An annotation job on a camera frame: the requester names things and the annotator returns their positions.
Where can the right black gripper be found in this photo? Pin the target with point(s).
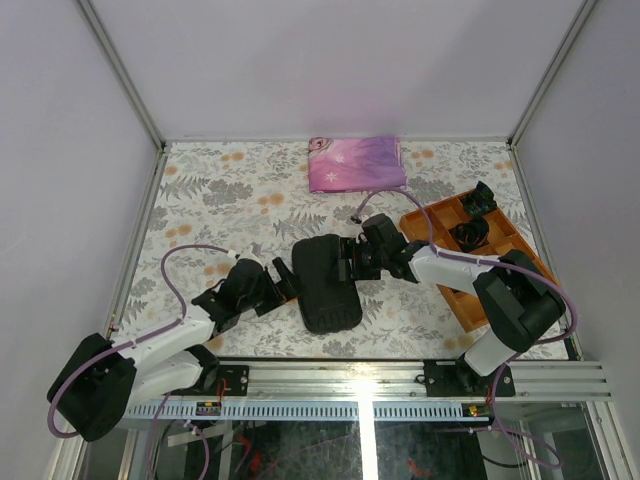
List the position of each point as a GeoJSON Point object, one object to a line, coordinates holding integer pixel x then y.
{"type": "Point", "coordinates": [348, 249]}

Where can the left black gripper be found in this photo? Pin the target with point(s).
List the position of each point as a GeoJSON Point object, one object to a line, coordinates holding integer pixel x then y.
{"type": "Point", "coordinates": [286, 290]}

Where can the black plastic tool case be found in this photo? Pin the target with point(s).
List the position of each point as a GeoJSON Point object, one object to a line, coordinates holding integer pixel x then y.
{"type": "Point", "coordinates": [326, 305]}

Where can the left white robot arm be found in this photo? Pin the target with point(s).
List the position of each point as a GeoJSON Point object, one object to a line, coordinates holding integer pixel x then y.
{"type": "Point", "coordinates": [104, 378]}

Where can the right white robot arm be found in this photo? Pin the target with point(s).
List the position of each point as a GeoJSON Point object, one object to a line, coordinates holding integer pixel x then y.
{"type": "Point", "coordinates": [519, 303]}

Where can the folded purple cloth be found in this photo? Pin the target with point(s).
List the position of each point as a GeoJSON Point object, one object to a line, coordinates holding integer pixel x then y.
{"type": "Point", "coordinates": [337, 165]}

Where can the black tape roll middle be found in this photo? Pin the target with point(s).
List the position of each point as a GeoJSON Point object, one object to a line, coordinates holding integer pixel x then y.
{"type": "Point", "coordinates": [471, 235]}

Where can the black tape roll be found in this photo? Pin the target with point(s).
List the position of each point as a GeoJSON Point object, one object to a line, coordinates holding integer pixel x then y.
{"type": "Point", "coordinates": [480, 201]}
{"type": "Point", "coordinates": [471, 235]}

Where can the wooden compartment tray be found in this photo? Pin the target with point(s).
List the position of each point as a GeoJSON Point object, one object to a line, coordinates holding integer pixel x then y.
{"type": "Point", "coordinates": [447, 213]}

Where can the black tape roll far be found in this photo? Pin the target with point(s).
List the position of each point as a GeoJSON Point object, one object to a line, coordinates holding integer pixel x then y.
{"type": "Point", "coordinates": [480, 201]}

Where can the aluminium front rail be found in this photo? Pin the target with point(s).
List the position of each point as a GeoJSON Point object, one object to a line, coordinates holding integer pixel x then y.
{"type": "Point", "coordinates": [423, 389]}

